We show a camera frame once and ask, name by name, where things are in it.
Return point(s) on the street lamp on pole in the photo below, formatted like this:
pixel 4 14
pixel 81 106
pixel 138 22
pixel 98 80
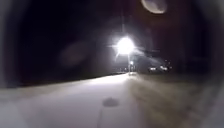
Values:
pixel 125 45

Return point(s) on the round manhole cover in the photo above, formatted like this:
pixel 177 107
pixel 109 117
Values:
pixel 110 102

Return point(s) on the pale concrete path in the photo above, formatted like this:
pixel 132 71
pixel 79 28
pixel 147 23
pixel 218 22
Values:
pixel 66 106

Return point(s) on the dark grass strip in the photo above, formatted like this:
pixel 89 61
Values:
pixel 166 96

